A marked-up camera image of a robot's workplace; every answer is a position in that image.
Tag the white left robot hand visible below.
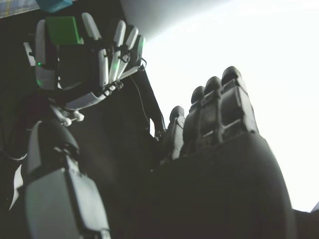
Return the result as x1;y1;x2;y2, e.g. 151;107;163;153
119;66;296;239

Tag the green number 7 cube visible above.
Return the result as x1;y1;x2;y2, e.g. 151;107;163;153
45;16;85;46

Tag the blue letter K cube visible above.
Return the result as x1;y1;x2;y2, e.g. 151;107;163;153
35;0;73;13

